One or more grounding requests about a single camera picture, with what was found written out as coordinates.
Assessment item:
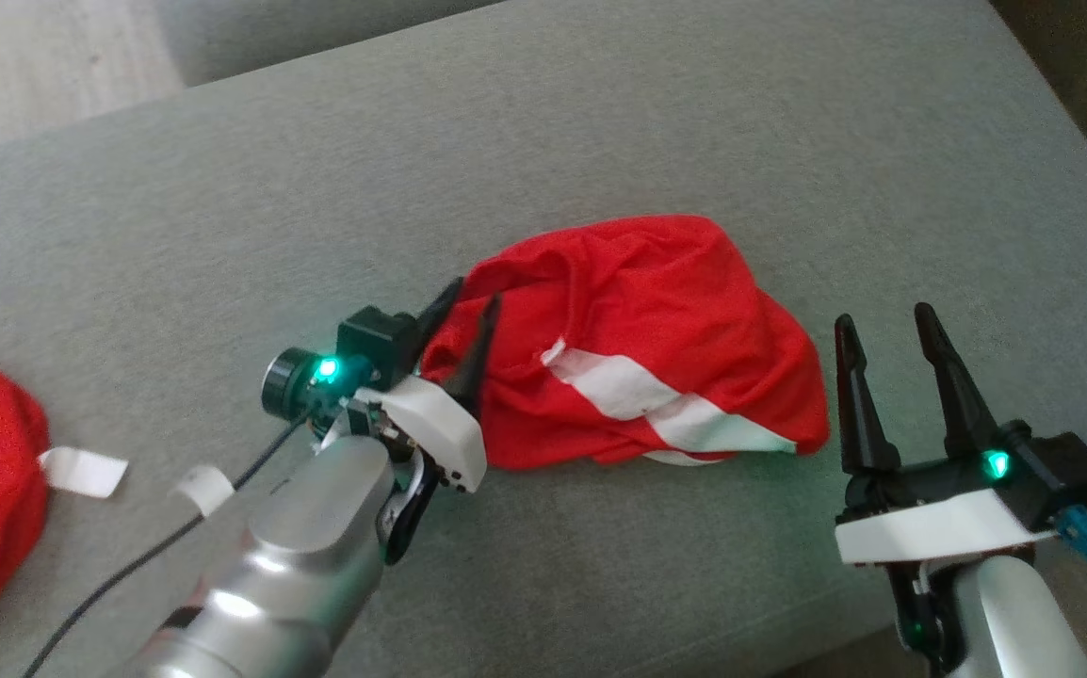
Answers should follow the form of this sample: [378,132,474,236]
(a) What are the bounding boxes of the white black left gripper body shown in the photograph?
[317,375,490,566]

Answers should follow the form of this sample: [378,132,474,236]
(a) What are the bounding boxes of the red jersey white stripes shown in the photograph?
[419,215,832,472]

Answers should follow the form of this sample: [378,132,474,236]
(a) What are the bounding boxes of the grey piped sofa cushion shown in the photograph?
[155,0,507,88]

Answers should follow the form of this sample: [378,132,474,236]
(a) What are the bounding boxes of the grey fabric sofa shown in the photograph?
[0,0,1087,678]

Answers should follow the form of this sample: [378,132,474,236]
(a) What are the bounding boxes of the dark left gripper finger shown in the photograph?
[443,294,503,417]
[410,277,465,376]

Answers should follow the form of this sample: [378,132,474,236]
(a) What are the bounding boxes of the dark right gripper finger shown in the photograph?
[835,315,901,477]
[915,302,1002,461]

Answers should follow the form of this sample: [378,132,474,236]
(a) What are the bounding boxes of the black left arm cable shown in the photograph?
[21,400,323,678]

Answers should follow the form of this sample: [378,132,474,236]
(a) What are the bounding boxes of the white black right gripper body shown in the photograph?
[834,450,1059,665]

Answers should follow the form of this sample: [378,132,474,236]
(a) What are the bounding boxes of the flat white fabric label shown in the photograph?
[38,446,130,500]

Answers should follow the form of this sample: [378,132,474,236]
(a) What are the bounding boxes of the looped white fabric label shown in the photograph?
[170,464,236,517]

